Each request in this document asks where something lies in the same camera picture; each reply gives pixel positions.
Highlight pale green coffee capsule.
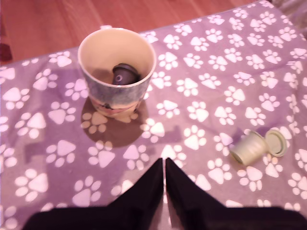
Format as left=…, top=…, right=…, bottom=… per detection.
left=229, top=129, right=268, bottom=166

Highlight dark brown coffee capsule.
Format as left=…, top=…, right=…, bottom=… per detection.
left=111, top=63, right=141, bottom=86

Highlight pale green capsule lid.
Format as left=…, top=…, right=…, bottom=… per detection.
left=265, top=129, right=288, bottom=158

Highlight illustrated white blue mug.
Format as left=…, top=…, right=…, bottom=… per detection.
left=78, top=24, right=158, bottom=120

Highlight paw-print fleece cloth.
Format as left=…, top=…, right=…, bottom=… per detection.
left=0, top=0, right=307, bottom=230

